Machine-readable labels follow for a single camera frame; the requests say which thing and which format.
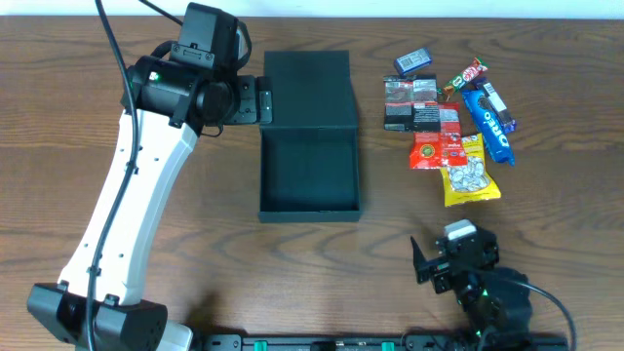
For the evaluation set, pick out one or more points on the small blue candy box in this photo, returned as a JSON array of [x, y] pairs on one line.
[[412, 61]]

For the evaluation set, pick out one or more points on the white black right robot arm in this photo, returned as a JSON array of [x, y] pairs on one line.
[[491, 296]]

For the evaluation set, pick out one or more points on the blue Oreo cookie pack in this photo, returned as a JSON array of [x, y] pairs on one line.
[[486, 122]]

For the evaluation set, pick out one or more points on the black snack packet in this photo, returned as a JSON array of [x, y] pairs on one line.
[[411, 104]]

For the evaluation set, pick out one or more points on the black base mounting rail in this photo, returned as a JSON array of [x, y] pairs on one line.
[[406, 342]]

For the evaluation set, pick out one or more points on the dark green gift box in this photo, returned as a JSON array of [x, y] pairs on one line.
[[309, 153]]

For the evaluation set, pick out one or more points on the dark blue wafer bar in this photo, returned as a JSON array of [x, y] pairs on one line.
[[504, 117]]

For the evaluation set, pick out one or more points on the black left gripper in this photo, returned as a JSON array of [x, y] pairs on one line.
[[264, 99]]

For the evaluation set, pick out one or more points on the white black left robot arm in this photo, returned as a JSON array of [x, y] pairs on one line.
[[97, 302]]

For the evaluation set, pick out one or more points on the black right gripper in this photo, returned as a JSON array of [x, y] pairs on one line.
[[434, 268]]

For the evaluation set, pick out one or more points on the red green chocolate bar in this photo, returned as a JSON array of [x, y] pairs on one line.
[[467, 75]]

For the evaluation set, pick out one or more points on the yellow Hacks candy bag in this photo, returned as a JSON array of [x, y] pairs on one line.
[[471, 182]]

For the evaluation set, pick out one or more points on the red snack bag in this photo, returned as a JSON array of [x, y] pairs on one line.
[[435, 150]]

